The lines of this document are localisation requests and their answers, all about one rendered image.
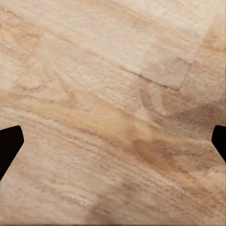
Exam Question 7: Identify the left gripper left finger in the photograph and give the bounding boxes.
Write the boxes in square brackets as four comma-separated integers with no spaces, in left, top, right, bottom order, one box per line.
[0,125,24,181]

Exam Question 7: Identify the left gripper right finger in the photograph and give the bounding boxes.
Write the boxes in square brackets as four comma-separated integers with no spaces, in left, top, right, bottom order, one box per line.
[211,125,226,162]

